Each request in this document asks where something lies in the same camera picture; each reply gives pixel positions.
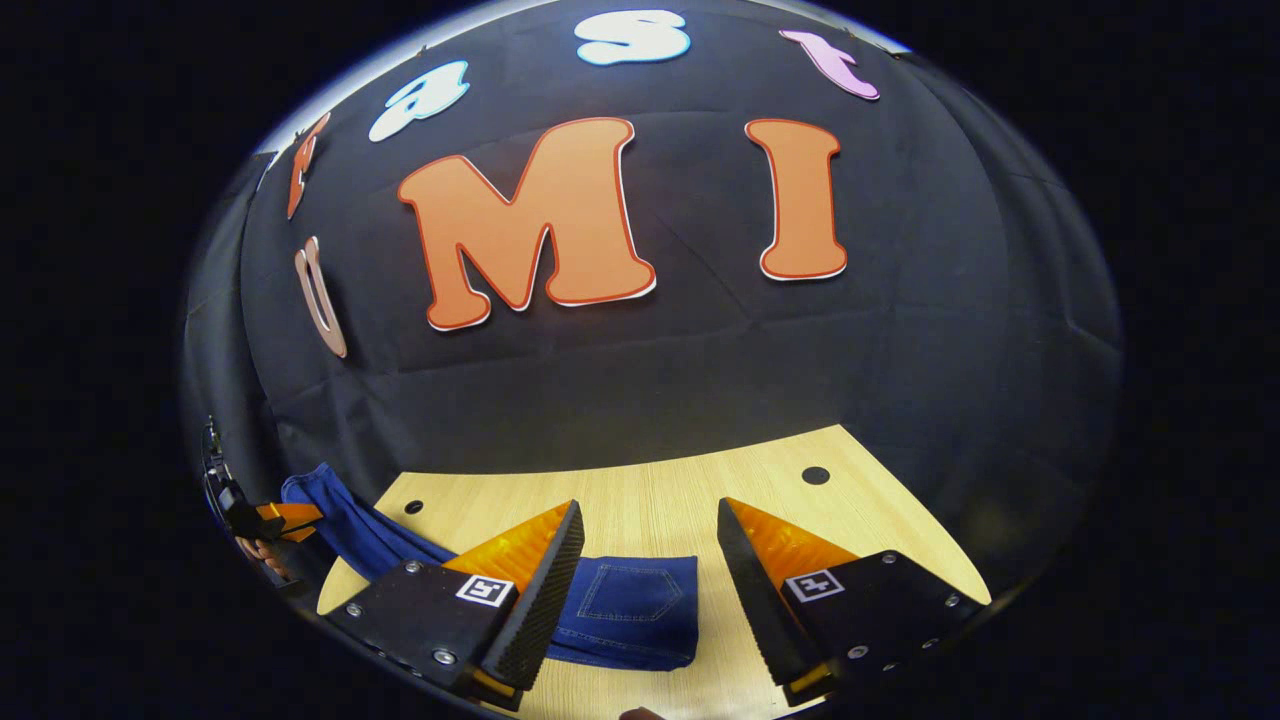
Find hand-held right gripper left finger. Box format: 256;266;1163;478
324;499;587;713

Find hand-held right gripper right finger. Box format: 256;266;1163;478
716;496;993;708

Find blue denim jeans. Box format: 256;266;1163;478
280;462;700;672

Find black backdrop cloth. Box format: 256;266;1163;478
180;0;1123;601

